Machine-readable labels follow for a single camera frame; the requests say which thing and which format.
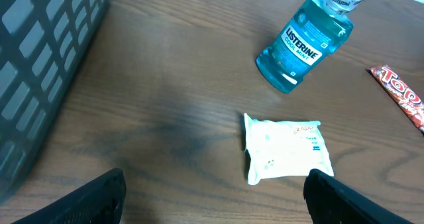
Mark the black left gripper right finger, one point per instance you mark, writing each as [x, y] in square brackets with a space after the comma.
[330, 201]

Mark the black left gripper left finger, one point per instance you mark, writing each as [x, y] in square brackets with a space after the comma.
[99, 201]

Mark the white tissue pack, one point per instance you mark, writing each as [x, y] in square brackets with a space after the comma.
[284, 148]

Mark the red chocolate bar wrapper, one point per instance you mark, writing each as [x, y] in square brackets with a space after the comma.
[407, 100]

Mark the blue mouthwash bottle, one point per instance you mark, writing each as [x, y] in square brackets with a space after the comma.
[316, 30]

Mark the grey plastic basket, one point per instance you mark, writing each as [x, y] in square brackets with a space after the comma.
[42, 44]

